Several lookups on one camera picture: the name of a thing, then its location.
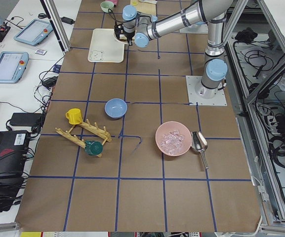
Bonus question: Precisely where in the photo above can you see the black laptop computer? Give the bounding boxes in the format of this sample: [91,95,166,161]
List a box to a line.
[0,130,30,179]

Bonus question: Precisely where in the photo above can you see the teach pendant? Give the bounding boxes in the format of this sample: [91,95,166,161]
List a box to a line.
[0,51,29,83]
[14,19,53,46]

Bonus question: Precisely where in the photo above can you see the wooden dish rack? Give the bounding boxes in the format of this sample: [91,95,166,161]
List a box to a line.
[55,119,112,158]

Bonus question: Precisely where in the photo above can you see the blue bowl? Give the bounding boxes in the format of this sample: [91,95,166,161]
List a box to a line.
[105,98,127,119]

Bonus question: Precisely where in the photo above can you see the dark green cup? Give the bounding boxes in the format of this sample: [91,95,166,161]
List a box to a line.
[85,140,103,156]

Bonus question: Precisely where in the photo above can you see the yellow cup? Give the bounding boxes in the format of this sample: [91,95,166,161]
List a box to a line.
[65,108,83,125]

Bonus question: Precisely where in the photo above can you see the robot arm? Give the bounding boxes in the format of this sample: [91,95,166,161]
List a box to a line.
[114,0,233,99]

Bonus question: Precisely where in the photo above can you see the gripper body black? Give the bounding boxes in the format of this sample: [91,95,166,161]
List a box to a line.
[114,22,134,41]

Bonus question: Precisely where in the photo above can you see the wooden cutting board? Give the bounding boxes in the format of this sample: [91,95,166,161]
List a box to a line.
[130,0,157,15]

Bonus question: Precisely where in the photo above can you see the green bowl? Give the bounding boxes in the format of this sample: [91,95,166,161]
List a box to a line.
[100,0,114,13]

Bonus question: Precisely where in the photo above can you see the pink bowl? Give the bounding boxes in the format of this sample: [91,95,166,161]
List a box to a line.
[155,121,192,157]

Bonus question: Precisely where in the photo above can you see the cream bear tray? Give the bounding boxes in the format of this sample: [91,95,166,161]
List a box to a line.
[87,28,124,63]

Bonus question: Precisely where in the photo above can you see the teach pendant far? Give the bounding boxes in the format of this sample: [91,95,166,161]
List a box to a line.
[14,19,53,46]

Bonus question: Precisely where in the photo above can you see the pink cloth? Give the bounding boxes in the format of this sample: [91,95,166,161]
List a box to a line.
[111,0,119,6]

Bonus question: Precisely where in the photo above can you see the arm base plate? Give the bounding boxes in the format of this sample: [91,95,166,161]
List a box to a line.
[179,24,208,35]
[186,76,227,106]

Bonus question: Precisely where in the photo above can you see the metal spoon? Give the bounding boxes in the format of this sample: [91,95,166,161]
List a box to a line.
[191,131,209,169]

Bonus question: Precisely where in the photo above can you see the cream round plate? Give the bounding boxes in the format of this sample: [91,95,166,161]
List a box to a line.
[114,33,128,45]

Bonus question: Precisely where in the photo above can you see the teach pendant near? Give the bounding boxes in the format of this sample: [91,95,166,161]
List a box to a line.
[0,51,29,83]

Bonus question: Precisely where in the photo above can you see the black power adapter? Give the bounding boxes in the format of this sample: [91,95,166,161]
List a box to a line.
[61,17,75,25]

